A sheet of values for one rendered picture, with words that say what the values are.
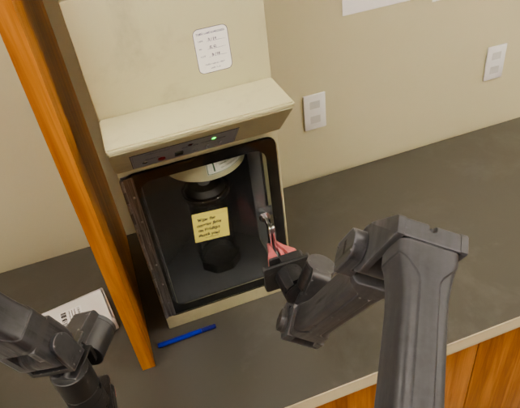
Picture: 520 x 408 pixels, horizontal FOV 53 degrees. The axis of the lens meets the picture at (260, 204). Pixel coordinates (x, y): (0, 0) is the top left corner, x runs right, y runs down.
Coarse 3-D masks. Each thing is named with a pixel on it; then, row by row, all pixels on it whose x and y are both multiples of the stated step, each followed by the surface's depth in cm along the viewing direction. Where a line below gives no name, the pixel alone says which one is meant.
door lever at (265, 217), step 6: (264, 216) 113; (270, 216) 114; (264, 222) 112; (270, 222) 111; (270, 228) 110; (270, 234) 110; (270, 240) 112; (276, 240) 112; (276, 246) 113; (276, 252) 114
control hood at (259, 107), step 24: (216, 96) 92; (240, 96) 91; (264, 96) 90; (288, 96) 90; (120, 120) 90; (144, 120) 89; (168, 120) 88; (192, 120) 87; (216, 120) 86; (240, 120) 86; (264, 120) 90; (120, 144) 83; (144, 144) 83; (168, 144) 86; (120, 168) 91
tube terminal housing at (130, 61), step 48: (96, 0) 80; (144, 0) 82; (192, 0) 84; (240, 0) 87; (96, 48) 84; (144, 48) 86; (192, 48) 89; (240, 48) 92; (96, 96) 88; (144, 96) 91; (192, 96) 94
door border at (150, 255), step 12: (132, 180) 98; (132, 192) 99; (132, 204) 101; (132, 216) 102; (144, 216) 103; (144, 228) 105; (144, 240) 107; (156, 264) 111; (156, 276) 113; (156, 288) 115; (168, 300) 118; (168, 312) 121
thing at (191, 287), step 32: (192, 160) 100; (224, 160) 102; (256, 160) 105; (160, 192) 102; (192, 192) 104; (224, 192) 107; (256, 192) 109; (160, 224) 106; (192, 224) 108; (256, 224) 114; (160, 256) 110; (192, 256) 113; (224, 256) 116; (256, 256) 120; (192, 288) 119; (224, 288) 122; (256, 288) 126
